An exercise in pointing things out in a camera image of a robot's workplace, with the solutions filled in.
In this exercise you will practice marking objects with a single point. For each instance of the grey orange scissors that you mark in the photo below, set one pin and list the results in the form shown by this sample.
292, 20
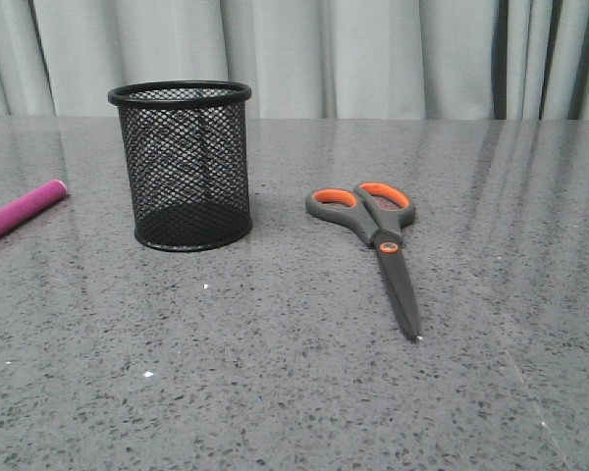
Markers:
376, 213

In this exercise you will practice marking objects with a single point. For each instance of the black mesh pen holder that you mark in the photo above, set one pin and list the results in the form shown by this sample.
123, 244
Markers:
185, 150

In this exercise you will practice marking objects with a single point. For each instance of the pink marker pen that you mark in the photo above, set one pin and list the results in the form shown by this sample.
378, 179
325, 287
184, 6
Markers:
30, 204

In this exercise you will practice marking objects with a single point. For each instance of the grey-white curtain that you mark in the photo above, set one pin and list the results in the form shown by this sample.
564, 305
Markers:
305, 59

